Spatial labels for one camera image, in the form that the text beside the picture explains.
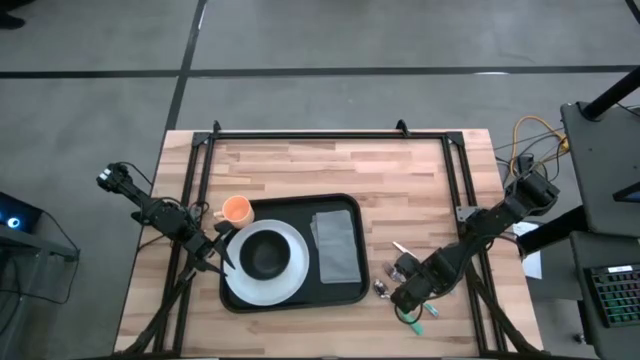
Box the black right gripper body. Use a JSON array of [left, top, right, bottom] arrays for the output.
[[389, 251, 441, 315]]

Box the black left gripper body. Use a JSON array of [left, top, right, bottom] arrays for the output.
[[182, 229, 221, 275]]

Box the fork with green patterned handle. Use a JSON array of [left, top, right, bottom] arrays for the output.
[[382, 262, 441, 319]]

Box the spoon with teal handle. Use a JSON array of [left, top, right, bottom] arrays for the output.
[[372, 279, 426, 337]]

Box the black bowl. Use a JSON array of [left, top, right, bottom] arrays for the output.
[[238, 229, 292, 282]]

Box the knife with green patterned handle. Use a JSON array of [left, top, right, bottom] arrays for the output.
[[391, 241, 419, 260]]

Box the orange mug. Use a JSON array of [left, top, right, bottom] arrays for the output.
[[213, 194, 256, 230]]

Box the white round plate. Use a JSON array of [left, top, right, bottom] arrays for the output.
[[222, 218, 311, 308]]

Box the grey cloth napkin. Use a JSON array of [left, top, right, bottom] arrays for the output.
[[309, 209, 363, 286]]

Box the black plastic tray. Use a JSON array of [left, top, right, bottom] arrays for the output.
[[218, 193, 371, 315]]

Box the white paper sheet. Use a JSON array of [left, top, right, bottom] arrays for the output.
[[512, 221, 544, 280]]

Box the black diagonal bar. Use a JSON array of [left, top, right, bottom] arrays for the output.
[[516, 203, 590, 257]]

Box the dark grey keyboard desk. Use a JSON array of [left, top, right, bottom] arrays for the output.
[[569, 232, 640, 360]]

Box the black device with blue light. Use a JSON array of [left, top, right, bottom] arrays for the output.
[[0, 192, 44, 234]]

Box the backlit computer keyboard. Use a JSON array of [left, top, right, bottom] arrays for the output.
[[584, 264, 640, 329]]

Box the black desk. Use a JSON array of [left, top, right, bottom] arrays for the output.
[[559, 101, 640, 237]]

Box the black screen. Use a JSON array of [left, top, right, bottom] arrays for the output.
[[612, 180, 640, 204]]

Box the black pole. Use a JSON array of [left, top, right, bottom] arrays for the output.
[[581, 66, 640, 122]]

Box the black metal table frame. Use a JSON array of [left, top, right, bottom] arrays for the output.
[[113, 119, 544, 359]]

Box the yellow cable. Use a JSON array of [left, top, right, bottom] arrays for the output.
[[509, 114, 570, 181]]

